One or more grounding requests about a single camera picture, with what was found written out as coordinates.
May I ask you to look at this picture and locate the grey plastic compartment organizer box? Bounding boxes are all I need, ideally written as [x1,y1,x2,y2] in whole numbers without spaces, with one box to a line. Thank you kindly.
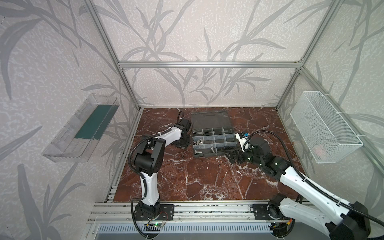
[191,111,239,158]

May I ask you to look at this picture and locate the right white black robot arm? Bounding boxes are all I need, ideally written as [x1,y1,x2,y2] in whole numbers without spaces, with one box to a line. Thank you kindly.
[229,133,384,240]

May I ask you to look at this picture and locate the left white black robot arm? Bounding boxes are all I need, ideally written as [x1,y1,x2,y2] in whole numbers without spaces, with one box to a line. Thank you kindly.
[128,118,192,216]

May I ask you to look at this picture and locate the silver screws inside organizer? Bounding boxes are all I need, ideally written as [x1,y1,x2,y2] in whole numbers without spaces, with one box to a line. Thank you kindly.
[193,137,207,149]

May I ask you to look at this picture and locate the red object in basket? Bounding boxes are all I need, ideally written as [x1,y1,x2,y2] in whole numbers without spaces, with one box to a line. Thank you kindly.
[314,145,328,158]

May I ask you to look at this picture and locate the green electronics board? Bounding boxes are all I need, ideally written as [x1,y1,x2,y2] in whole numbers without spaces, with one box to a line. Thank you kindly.
[145,222,166,232]

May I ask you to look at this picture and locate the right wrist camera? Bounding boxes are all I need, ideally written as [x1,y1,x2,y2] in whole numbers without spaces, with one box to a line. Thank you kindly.
[235,132,250,152]

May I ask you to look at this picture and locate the right black corrugated cable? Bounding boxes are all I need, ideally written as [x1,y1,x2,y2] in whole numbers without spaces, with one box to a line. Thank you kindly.
[243,130,384,228]

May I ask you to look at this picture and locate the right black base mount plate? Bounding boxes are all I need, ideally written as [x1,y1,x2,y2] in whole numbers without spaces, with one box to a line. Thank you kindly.
[250,204,290,221]

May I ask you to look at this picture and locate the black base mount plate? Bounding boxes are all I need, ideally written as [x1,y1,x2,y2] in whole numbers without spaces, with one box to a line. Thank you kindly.
[250,204,290,221]
[134,204,175,221]

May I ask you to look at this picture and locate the white wire mesh basket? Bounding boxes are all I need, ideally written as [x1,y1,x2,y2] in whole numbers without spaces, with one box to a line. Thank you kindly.
[291,91,364,164]

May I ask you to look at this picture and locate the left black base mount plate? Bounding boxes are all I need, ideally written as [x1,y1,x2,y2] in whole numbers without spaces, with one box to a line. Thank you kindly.
[134,204,175,221]

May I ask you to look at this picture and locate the aluminium front rail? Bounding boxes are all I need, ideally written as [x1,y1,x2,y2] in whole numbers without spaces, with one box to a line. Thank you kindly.
[87,200,289,224]

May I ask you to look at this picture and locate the clear plastic wall bin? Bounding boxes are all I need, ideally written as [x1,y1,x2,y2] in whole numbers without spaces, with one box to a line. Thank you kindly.
[42,94,120,163]

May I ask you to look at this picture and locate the aluminium cage frame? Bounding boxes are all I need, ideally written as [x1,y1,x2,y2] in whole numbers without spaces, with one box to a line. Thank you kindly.
[79,1,384,219]

